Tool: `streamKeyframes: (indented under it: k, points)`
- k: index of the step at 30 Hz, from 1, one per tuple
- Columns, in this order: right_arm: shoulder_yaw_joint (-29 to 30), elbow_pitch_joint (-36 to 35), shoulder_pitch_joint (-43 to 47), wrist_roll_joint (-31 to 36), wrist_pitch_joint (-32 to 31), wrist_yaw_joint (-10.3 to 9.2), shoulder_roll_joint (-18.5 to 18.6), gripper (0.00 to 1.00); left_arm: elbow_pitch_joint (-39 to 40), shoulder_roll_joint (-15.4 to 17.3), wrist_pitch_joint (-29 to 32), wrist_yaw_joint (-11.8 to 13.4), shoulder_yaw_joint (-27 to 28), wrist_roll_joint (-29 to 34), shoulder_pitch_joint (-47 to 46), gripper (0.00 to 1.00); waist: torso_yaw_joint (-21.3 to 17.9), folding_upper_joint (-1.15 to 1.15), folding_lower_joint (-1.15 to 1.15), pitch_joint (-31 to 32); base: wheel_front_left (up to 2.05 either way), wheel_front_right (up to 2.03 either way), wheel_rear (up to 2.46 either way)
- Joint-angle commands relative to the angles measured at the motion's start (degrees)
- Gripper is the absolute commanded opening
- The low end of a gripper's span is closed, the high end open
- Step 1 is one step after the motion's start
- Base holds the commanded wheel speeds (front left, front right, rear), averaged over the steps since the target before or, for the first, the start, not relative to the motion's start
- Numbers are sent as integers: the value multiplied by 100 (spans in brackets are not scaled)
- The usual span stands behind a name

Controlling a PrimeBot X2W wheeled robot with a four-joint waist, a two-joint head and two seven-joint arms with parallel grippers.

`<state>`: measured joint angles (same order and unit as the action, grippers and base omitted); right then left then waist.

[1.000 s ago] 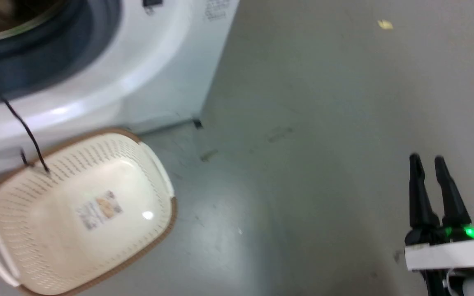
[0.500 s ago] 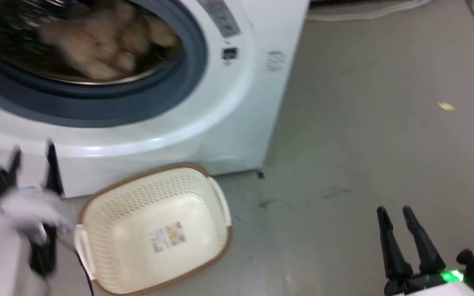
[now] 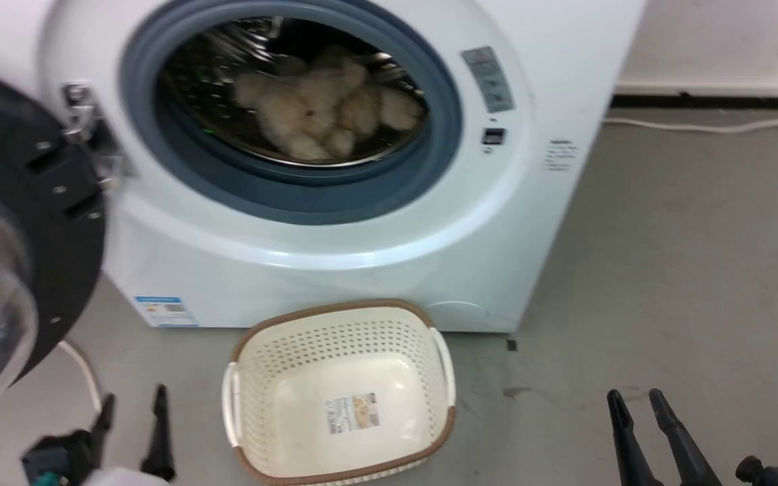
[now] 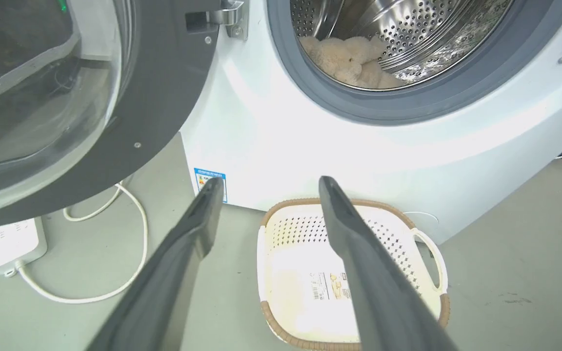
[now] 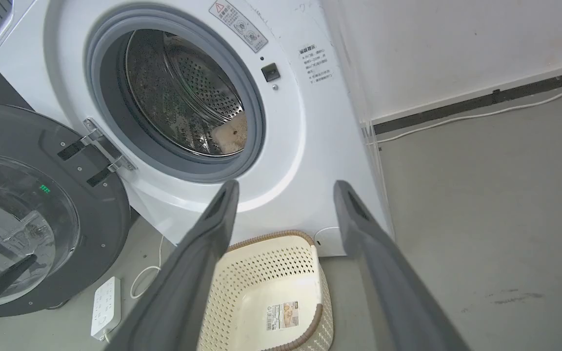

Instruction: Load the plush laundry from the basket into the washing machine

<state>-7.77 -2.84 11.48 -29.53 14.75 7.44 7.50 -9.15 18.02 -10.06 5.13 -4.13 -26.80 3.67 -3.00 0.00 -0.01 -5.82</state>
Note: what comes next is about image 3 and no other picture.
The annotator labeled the beige plush toy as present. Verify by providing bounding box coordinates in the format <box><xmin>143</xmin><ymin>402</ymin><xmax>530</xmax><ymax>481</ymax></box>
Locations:
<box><xmin>232</xmin><ymin>46</ymin><xmax>425</xmax><ymax>161</ymax></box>

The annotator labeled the white front-load washing machine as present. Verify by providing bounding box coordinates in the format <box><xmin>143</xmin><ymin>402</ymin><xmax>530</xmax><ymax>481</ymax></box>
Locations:
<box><xmin>0</xmin><ymin>0</ymin><xmax>650</xmax><ymax>335</ymax></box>

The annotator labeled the white floor cable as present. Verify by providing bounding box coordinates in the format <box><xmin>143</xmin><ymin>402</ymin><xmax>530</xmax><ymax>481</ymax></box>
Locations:
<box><xmin>602</xmin><ymin>110</ymin><xmax>778</xmax><ymax>134</ymax></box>

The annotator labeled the white wall baseboard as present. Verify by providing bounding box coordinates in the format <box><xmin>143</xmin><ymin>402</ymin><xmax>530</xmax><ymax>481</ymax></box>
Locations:
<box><xmin>614</xmin><ymin>76</ymin><xmax>778</xmax><ymax>99</ymax></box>

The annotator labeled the chrome door hinge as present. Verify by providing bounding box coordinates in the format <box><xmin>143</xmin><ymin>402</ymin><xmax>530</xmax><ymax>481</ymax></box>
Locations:
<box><xmin>61</xmin><ymin>82</ymin><xmax>128</xmax><ymax>191</ymax></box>

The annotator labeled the blue energy label sticker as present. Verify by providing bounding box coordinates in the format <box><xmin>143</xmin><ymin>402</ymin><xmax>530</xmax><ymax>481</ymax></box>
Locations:
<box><xmin>134</xmin><ymin>296</ymin><xmax>199</xmax><ymax>329</ymax></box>

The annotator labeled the cream perforated laundry basket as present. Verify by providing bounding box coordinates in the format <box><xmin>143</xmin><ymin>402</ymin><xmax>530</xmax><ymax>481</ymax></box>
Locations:
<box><xmin>222</xmin><ymin>299</ymin><xmax>458</xmax><ymax>486</ymax></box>

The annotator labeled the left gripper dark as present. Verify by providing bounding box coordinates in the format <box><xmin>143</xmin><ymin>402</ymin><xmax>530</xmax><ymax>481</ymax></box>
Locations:
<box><xmin>21</xmin><ymin>384</ymin><xmax>176</xmax><ymax>486</ymax></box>

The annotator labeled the grey rubber door seal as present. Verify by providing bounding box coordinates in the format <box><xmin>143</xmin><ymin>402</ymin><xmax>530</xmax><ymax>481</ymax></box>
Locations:
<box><xmin>119</xmin><ymin>0</ymin><xmax>463</xmax><ymax>226</ymax></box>

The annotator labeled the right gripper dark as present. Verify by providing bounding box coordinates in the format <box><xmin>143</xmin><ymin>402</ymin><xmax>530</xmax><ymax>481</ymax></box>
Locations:
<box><xmin>606</xmin><ymin>388</ymin><xmax>778</xmax><ymax>486</ymax></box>

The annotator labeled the printed basket label sticker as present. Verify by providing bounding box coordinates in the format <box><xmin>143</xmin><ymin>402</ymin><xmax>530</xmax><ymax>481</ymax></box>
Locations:
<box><xmin>325</xmin><ymin>394</ymin><xmax>381</xmax><ymax>435</ymax></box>

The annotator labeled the black-framed glass washer door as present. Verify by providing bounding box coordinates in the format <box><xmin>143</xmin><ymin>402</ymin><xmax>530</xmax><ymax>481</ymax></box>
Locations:
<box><xmin>0</xmin><ymin>62</ymin><xmax>107</xmax><ymax>433</ymax></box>

